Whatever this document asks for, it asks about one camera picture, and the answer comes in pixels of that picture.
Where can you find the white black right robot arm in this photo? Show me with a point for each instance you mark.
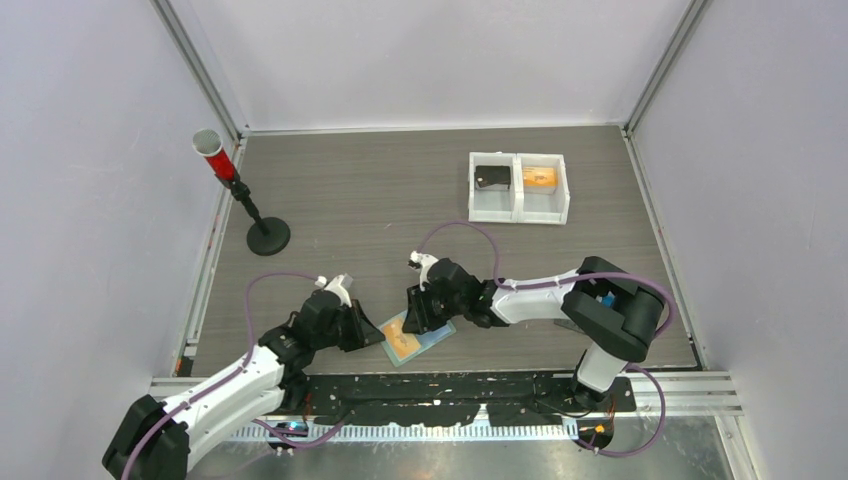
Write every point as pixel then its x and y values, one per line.
pixel 619 312

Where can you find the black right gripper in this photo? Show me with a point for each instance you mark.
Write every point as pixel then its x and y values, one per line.
pixel 419 318

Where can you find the orange credit card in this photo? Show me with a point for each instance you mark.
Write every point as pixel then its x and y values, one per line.
pixel 539 177
pixel 401 346

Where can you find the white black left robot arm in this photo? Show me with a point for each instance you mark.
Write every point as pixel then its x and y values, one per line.
pixel 165 439

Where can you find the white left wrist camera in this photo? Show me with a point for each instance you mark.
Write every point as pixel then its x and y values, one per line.
pixel 339 285

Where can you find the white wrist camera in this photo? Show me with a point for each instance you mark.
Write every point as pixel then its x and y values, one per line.
pixel 339 285
pixel 422 262

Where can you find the orange box in bin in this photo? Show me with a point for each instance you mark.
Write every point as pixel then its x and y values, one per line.
pixel 539 190

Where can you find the aluminium front rail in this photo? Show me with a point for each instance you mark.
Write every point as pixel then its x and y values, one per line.
pixel 681 397

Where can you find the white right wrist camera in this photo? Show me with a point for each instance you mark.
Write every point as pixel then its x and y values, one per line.
pixel 422 262

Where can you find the red microphone on stand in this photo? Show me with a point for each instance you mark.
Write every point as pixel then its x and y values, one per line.
pixel 268 235

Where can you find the green card holder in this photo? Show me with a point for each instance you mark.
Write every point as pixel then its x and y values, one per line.
pixel 428 340

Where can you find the white two-compartment bin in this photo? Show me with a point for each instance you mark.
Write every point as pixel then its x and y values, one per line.
pixel 496 195

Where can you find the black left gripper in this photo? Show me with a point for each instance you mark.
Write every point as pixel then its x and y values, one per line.
pixel 363 332

